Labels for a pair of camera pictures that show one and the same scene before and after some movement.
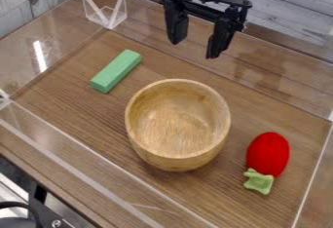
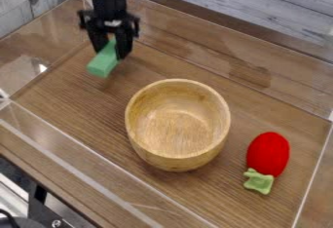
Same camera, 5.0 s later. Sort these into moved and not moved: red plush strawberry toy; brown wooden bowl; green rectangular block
Moved: green rectangular block
Not moved: red plush strawberry toy; brown wooden bowl
